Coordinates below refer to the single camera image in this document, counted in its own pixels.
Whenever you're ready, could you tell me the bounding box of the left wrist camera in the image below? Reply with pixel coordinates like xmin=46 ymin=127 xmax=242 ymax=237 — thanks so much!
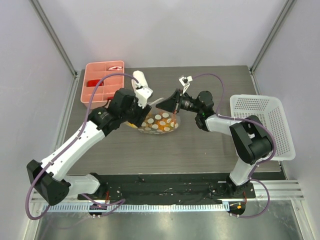
xmin=135 ymin=86 xmax=153 ymax=108

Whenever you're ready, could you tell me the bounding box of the red white item in tray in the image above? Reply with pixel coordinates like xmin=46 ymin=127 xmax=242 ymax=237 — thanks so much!
xmin=108 ymin=65 xmax=123 ymax=71

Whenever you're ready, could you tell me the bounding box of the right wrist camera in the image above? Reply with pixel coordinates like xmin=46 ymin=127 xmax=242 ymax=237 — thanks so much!
xmin=178 ymin=75 xmax=193 ymax=94

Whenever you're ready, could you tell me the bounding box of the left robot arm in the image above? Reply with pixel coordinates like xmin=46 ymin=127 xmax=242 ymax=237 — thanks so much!
xmin=26 ymin=86 xmax=153 ymax=206

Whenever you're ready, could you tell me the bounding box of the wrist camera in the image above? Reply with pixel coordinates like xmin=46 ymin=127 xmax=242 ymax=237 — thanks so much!
xmin=135 ymin=86 xmax=153 ymax=108
xmin=178 ymin=75 xmax=193 ymax=94

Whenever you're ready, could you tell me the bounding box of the pink compartment tray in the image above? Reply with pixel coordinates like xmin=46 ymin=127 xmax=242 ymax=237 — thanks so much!
xmin=79 ymin=60 xmax=126 ymax=110

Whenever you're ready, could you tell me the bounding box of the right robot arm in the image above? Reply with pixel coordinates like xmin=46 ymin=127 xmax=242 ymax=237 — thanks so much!
xmin=155 ymin=89 xmax=275 ymax=198

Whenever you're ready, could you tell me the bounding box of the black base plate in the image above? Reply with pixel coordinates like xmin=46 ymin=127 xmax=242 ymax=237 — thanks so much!
xmin=89 ymin=173 xmax=256 ymax=206

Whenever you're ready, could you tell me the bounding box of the rolled white towel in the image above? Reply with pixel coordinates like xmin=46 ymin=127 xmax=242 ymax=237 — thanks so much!
xmin=131 ymin=70 xmax=149 ymax=91

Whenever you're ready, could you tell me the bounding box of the white perforated basket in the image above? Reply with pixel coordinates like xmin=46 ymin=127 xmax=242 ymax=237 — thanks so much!
xmin=229 ymin=94 xmax=296 ymax=161

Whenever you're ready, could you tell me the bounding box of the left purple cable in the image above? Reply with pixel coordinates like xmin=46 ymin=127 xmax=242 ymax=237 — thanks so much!
xmin=25 ymin=73 xmax=142 ymax=221

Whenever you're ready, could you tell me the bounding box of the polka dot zip top bag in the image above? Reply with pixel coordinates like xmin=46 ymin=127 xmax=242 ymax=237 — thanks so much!
xmin=124 ymin=97 xmax=181 ymax=135

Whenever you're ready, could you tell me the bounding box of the aluminium rail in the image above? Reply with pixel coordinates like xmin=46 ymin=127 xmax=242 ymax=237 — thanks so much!
xmin=37 ymin=180 xmax=304 ymax=216

